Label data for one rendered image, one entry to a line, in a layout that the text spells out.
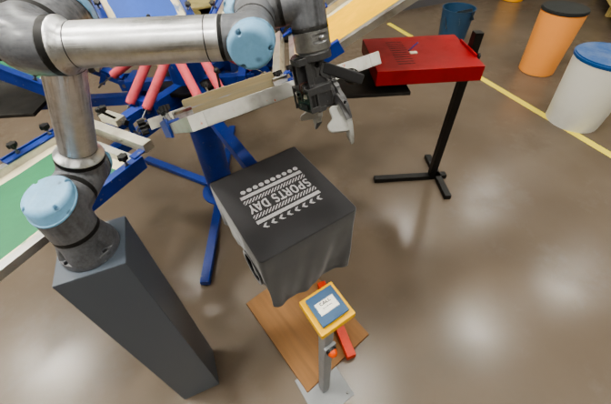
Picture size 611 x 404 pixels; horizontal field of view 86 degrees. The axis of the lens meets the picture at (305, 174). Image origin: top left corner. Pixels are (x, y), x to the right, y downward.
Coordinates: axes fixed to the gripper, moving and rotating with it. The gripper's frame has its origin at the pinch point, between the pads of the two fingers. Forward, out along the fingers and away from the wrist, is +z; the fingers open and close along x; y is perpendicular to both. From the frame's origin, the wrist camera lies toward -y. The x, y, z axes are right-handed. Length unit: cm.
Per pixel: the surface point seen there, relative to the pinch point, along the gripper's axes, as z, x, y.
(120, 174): 22, -93, 53
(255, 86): 0, -73, -10
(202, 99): -1, -74, 13
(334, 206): 46, -33, -15
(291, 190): 41, -50, -5
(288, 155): 35, -70, -17
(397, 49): 11, -94, -115
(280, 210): 43, -43, 4
